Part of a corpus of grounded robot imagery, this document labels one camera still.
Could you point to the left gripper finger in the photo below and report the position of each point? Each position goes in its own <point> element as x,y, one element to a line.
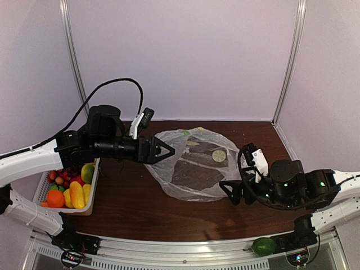
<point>159,157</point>
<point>159,145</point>

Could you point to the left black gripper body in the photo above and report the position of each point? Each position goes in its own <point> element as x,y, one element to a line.
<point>106,148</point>

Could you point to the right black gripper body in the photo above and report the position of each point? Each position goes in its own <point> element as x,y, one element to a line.
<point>280,202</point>

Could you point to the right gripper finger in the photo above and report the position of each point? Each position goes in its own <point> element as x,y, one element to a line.
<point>232,185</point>
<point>235,195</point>

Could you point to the yellow green fruit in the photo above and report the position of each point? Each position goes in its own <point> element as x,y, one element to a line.
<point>87,172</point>

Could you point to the clear plastic bag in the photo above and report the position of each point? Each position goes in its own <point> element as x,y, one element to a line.
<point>202,160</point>

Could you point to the green lime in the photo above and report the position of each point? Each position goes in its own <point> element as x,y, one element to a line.
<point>263,246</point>

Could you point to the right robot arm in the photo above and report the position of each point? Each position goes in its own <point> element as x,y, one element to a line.
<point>324,187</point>

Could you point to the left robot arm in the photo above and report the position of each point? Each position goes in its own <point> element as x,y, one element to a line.
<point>66,149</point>

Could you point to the red round fruit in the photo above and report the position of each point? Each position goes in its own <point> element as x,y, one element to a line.
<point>78,179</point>

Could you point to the green round fruit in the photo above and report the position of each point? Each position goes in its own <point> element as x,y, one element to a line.
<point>57,187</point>

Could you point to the white plastic basket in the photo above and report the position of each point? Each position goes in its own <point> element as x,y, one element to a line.
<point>43,188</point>

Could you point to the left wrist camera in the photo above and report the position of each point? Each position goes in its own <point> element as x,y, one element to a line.
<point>141,122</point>

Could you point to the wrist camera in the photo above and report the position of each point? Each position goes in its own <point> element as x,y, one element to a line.
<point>255,158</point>
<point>141,122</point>

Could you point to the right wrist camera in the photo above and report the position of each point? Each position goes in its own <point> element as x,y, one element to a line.
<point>255,158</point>

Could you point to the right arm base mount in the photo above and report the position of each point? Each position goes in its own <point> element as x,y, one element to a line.
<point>302,236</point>

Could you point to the aluminium front rail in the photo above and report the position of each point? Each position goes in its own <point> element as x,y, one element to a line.
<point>118,253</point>

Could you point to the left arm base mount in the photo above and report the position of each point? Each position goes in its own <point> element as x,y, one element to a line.
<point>70,239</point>

